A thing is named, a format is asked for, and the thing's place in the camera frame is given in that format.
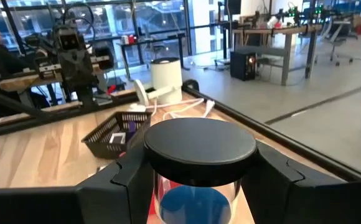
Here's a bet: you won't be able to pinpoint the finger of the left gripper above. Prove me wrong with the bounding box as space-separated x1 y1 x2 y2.
62 53 77 85
75 53 90 85

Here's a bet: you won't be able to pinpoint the black plastic basket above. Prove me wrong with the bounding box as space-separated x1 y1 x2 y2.
80 111 152 160

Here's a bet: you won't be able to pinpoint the white coiled USB cable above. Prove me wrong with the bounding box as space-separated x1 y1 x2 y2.
149 98 216 121

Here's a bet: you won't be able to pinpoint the black-capped hourglass blue sand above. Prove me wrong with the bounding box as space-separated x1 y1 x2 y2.
143 117 258 224

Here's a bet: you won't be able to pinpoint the black metal table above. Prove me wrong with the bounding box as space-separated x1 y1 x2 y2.
116 32 187 74

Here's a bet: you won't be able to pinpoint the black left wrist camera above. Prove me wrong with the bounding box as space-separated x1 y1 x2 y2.
57 27 82 52

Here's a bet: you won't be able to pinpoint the white digital clock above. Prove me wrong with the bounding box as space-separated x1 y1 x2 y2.
108 132 127 146

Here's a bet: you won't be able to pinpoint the wooden table grey legs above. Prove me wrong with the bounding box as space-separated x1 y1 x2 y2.
232 24 323 86

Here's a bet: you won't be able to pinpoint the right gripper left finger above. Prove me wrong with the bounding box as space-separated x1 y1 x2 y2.
0 136 155 224

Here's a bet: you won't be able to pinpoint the light wooden side table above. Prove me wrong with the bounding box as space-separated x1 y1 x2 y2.
0 55 106 93

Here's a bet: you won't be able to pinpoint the red and white containers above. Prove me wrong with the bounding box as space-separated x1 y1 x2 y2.
120 34 138 45

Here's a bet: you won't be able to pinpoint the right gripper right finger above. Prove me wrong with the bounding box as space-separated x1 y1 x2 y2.
241 140 361 224

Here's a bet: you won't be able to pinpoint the black computer tower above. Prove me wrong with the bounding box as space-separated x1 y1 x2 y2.
229 50 258 82

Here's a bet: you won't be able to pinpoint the grey office chair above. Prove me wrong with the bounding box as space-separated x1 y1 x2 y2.
323 18 355 67

